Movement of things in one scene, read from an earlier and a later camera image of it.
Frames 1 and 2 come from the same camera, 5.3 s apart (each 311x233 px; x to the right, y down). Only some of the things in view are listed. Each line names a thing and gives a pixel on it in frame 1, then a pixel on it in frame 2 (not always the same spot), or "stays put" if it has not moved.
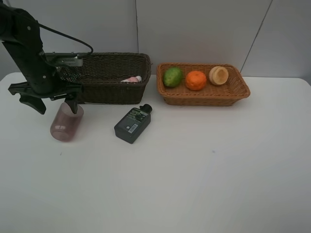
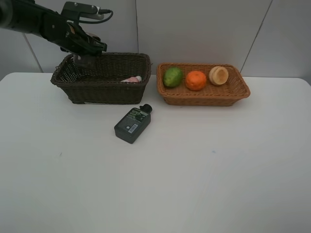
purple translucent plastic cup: (65, 124) to (86, 60)
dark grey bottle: (129, 127) stays put
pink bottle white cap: (133, 79) stays put
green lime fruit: (172, 77) stays put
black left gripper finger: (73, 104) to (95, 47)
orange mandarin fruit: (196, 80) stays put
